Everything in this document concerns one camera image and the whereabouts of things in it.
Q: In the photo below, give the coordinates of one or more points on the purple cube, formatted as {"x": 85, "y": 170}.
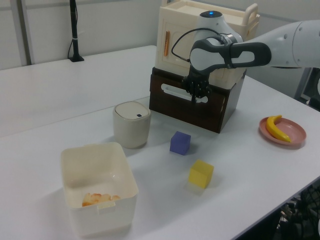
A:
{"x": 180, "y": 143}

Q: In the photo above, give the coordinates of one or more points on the pink plate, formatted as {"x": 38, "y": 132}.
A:
{"x": 292, "y": 133}

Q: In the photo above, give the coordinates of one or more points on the cream plastic toy cabinet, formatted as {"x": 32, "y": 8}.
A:
{"x": 172, "y": 45}

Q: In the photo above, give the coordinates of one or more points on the black mesh chair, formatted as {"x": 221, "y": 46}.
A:
{"x": 302, "y": 212}

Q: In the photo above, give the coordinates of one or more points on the black pole stand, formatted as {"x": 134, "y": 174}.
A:
{"x": 74, "y": 32}

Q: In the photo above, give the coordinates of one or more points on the beige round trash can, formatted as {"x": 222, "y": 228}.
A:
{"x": 131, "y": 125}

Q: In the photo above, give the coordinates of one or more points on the grey metal frame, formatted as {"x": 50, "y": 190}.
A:
{"x": 307, "y": 87}

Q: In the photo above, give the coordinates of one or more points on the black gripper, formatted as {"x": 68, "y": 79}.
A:
{"x": 198, "y": 78}

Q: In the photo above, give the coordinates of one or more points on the dark wooden drawer box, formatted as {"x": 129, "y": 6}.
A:
{"x": 232, "y": 100}

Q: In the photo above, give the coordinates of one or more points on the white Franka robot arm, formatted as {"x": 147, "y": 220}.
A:
{"x": 250, "y": 50}

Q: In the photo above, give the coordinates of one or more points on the yellow cube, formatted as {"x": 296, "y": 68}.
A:
{"x": 200, "y": 174}

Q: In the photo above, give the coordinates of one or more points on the cream plastic bin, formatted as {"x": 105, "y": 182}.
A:
{"x": 100, "y": 180}

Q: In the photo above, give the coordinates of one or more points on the yellow banana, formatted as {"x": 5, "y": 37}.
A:
{"x": 272, "y": 127}

